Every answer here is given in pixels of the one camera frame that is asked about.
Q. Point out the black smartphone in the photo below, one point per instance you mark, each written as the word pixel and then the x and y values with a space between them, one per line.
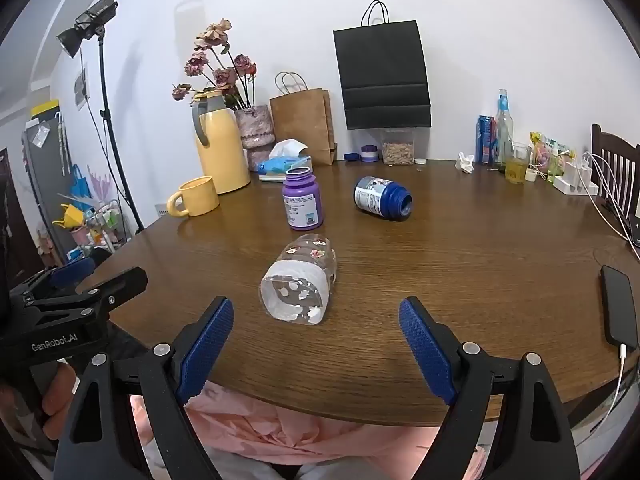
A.
pixel 619 305

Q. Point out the dark wooden chair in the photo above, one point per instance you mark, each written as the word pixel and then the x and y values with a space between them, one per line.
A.
pixel 617 152

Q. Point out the purple pill bottle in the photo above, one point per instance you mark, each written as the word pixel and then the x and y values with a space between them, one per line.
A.
pixel 302 200

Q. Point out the cluttered storage rack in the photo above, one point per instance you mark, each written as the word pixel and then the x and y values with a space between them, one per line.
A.
pixel 95 225

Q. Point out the blue drink can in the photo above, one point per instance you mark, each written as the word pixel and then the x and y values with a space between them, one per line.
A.
pixel 484 140

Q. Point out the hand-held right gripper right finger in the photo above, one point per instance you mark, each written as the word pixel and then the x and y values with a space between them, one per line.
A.
pixel 425 342

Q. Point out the clear glass bottle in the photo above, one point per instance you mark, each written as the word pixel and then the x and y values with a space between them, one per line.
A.
pixel 504 130

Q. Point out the yellow thermos jug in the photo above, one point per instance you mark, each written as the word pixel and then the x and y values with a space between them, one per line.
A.
pixel 220 150

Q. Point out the small purple jar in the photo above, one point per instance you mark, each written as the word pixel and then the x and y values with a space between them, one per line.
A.
pixel 369 154

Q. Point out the yellow mug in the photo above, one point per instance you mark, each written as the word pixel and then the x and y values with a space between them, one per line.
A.
pixel 197 197

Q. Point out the pink fuzzy vase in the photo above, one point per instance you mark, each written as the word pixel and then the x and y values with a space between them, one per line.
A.
pixel 255 127

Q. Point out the glass of yellow drink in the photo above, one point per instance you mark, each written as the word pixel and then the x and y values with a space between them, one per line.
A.
pixel 516 172

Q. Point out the dried pink flowers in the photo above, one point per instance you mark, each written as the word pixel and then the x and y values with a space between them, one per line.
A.
pixel 224 76

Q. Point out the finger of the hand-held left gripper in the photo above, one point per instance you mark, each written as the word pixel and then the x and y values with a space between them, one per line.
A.
pixel 70 272
pixel 120 282

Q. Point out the blue tissue pack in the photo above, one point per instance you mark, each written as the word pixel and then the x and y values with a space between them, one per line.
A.
pixel 280 165

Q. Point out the crumpled white tissue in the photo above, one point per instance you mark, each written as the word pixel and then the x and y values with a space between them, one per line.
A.
pixel 466 162

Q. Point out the blue bag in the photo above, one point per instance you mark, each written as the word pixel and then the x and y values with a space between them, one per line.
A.
pixel 77 182

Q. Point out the clear plastic food container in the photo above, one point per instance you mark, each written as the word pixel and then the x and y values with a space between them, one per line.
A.
pixel 398 152

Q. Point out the blue pill bottle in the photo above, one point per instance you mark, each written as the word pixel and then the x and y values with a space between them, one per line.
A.
pixel 375 197

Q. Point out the black studio light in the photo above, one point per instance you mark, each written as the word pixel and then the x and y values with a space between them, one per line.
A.
pixel 90 20

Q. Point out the black paper bag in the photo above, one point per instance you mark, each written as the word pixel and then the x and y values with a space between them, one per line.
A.
pixel 382 70

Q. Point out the pink clothing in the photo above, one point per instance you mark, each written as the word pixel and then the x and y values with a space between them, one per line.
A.
pixel 300 435

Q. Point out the colourful snack packets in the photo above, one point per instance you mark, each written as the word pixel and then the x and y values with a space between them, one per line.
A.
pixel 542 155

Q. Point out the clear plastic jar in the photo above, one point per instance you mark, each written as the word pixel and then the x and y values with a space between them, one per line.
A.
pixel 300 280

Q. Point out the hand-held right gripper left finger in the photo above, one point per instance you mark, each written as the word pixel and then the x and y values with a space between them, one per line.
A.
pixel 212 340

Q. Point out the white power strip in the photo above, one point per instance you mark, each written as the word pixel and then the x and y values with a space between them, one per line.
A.
pixel 575 186

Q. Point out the grey refrigerator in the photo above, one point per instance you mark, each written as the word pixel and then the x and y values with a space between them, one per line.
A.
pixel 42 180

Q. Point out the brown paper bag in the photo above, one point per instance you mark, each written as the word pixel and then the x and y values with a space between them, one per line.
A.
pixel 302 120

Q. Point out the person's left hand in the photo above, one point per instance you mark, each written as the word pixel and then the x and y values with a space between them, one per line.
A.
pixel 54 400

